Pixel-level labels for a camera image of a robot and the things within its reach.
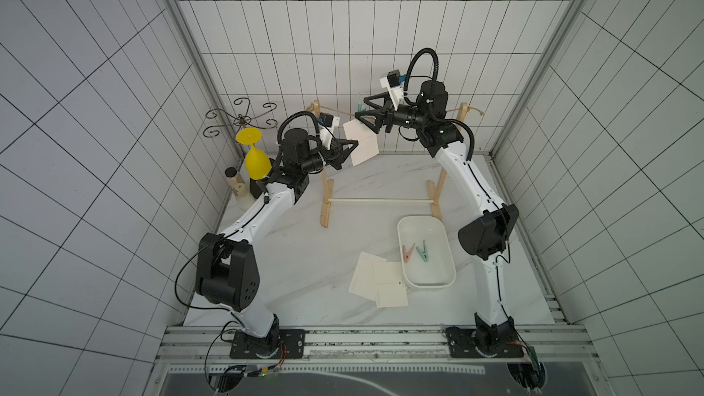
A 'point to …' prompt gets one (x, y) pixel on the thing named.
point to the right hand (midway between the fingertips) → (366, 101)
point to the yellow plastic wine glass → (258, 164)
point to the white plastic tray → (439, 271)
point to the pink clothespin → (407, 255)
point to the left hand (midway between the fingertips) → (355, 146)
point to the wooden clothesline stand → (327, 198)
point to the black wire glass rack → (241, 119)
